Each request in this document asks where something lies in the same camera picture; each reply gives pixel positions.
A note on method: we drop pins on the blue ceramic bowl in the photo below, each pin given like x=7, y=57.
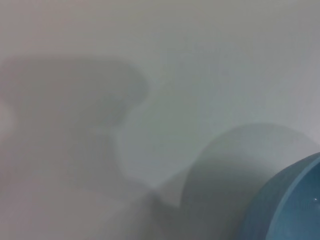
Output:
x=297, y=200

